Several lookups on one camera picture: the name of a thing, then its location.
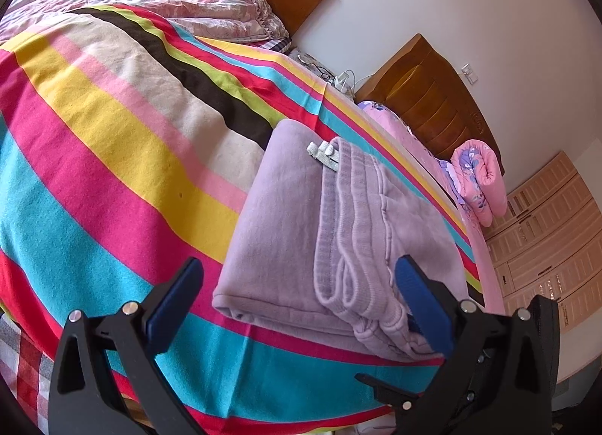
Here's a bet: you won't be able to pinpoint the red checked bedsheet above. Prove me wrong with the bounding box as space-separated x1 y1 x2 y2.
0 313 62 421

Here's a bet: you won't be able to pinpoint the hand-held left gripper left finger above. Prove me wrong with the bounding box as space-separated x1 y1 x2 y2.
47 256 208 435

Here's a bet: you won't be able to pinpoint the striped colourful blanket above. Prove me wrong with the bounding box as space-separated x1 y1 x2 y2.
0 5 485 431

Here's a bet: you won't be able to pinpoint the white charger cable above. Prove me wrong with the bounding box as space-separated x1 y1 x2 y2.
329 69 358 92

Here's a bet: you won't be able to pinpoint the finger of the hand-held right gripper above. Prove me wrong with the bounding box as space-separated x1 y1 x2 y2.
355 371 421 412

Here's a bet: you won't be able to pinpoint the cream panelled wardrobe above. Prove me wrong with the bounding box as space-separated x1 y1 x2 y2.
484 150 602 337

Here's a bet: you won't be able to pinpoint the lilac pants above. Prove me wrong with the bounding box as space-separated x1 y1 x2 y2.
211 120 471 363

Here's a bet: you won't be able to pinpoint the pink bedsheet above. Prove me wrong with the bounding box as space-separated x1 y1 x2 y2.
357 101 506 314

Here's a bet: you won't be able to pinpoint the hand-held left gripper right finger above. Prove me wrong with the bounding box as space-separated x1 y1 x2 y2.
395 255 560 435

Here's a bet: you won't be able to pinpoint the rolled pink floral quilt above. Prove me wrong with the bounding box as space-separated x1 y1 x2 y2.
439 139 509 229

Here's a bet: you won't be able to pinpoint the ribbed wooden headboard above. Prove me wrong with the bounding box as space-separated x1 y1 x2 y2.
355 33 506 177

